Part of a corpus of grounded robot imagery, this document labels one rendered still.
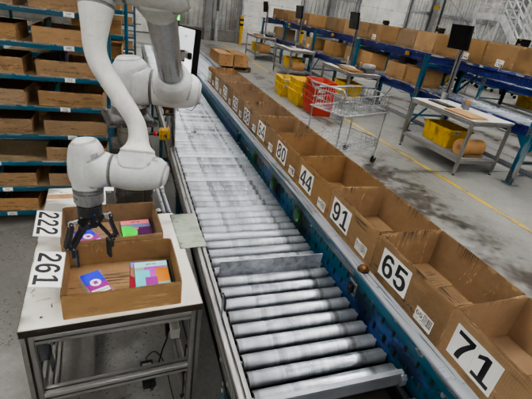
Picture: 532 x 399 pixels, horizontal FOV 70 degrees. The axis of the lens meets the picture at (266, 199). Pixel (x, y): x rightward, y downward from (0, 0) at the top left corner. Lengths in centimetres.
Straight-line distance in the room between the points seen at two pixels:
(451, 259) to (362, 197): 50
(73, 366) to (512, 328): 195
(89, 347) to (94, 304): 98
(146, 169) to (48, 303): 61
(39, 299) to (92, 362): 84
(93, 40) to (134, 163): 37
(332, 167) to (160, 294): 123
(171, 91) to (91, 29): 52
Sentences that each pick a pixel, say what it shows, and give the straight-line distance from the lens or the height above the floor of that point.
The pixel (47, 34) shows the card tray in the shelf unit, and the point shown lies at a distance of 297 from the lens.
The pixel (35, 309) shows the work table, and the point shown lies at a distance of 152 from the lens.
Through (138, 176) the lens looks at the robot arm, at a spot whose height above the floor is 125.
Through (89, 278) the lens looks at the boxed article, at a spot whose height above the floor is 79.
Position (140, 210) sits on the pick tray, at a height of 81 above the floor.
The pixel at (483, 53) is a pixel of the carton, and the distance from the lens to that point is 744.
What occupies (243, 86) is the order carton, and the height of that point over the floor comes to 101.
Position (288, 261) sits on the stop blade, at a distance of 167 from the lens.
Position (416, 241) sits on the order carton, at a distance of 162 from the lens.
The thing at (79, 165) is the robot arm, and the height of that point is 126.
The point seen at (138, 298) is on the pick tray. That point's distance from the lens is 141.
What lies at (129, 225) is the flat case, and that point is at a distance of 183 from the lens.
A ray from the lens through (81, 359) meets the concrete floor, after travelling 234.
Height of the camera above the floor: 174
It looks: 27 degrees down
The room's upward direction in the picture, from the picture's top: 9 degrees clockwise
